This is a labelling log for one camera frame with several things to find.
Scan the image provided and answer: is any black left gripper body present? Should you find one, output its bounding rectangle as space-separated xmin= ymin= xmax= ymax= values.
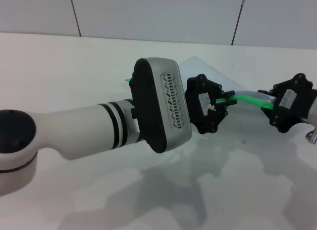
xmin=184 ymin=76 xmax=216 ymax=133

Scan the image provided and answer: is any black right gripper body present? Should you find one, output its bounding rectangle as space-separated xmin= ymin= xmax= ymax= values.
xmin=272 ymin=87 xmax=315 ymax=123

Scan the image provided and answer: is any clear green-zip document bag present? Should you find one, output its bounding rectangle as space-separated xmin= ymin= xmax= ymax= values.
xmin=124 ymin=56 xmax=276 ymax=110

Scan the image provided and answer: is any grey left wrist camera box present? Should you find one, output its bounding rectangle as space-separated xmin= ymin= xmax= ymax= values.
xmin=129 ymin=57 xmax=193 ymax=154

